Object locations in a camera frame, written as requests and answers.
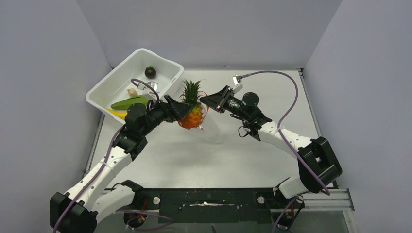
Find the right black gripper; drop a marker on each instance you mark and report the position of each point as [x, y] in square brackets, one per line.
[218, 101]

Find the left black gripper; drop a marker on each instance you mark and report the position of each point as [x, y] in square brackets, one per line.
[176, 110]

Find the toy pineapple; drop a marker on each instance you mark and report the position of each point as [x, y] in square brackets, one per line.
[191, 95]

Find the clear zip top bag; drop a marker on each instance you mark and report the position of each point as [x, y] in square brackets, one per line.
[209, 131]

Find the dark mangosteen toy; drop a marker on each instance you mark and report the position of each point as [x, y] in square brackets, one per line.
[150, 72]

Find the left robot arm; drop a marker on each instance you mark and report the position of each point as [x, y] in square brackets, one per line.
[82, 207]

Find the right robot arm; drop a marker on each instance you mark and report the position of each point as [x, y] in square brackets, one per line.
[317, 163]

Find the garlic toy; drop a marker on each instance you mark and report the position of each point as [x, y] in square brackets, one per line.
[132, 92]

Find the green toy vegetable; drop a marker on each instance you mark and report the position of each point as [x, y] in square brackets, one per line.
[125, 104]

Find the yellow toy banana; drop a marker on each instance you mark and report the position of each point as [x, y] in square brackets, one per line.
[120, 115]

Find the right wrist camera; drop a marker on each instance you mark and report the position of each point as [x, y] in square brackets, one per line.
[237, 80]

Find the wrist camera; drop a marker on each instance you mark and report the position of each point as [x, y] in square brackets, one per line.
[150, 91]
[237, 80]

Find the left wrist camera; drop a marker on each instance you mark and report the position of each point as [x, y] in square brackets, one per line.
[150, 91]

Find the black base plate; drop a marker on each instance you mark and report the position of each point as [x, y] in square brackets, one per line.
[220, 205]

